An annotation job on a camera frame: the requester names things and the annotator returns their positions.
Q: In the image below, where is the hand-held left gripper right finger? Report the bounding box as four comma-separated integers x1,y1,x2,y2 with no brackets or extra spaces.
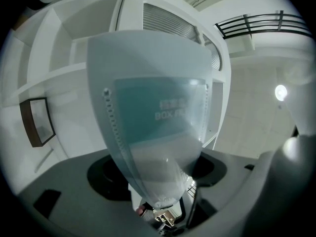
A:
172,134,316,237

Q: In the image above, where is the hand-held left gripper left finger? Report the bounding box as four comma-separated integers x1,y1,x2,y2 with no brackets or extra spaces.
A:
14,150,160,237

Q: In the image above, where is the translucent plastic box file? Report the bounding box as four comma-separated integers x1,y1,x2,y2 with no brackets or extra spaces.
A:
86,30,213,210

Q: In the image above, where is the white shelf unit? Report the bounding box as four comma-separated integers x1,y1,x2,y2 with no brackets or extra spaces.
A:
2,0,233,158

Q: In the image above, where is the dark brown box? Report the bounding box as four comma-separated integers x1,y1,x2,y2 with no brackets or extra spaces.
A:
19,97,56,148

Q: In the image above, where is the round ceiling light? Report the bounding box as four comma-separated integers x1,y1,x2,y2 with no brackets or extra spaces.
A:
275,84,288,101

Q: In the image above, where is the ribbed glass cabinet door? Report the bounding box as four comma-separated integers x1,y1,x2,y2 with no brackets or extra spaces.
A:
118,0,201,44
201,33,223,72

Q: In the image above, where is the black metal railing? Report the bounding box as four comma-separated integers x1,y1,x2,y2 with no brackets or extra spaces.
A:
214,9,314,40

